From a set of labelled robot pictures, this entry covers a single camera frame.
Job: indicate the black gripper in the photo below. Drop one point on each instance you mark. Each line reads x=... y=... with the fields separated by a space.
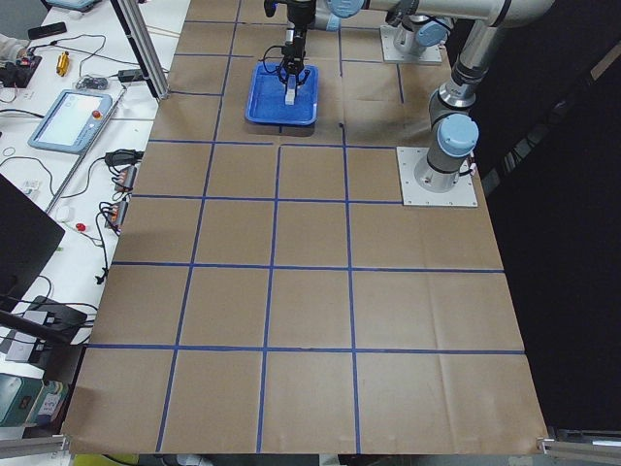
x=297 y=47

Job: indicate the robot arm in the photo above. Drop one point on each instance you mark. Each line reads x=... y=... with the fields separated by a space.
x=327 y=15
x=492 y=20

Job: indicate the blue plastic tray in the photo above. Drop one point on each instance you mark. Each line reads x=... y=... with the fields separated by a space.
x=266 y=99

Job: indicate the black power adapter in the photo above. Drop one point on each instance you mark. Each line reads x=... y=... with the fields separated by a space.
x=130 y=75

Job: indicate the red connector box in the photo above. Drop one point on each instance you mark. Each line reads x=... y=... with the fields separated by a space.
x=124 y=181

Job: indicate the orange connector box near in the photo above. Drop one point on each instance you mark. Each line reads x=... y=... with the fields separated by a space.
x=115 y=214

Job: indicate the teach pendant tablet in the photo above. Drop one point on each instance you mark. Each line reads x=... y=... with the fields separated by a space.
x=73 y=122

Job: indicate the yellow cylindrical tool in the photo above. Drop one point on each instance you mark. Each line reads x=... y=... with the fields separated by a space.
x=62 y=64

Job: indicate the black smartphone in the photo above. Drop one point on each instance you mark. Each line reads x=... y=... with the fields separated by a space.
x=47 y=30

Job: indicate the black monitor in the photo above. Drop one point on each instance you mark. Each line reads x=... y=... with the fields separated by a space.
x=29 y=238

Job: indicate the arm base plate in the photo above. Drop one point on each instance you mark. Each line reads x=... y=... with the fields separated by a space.
x=420 y=45
x=422 y=186

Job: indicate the aluminium profile post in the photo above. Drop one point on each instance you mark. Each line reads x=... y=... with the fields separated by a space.
x=135 y=30

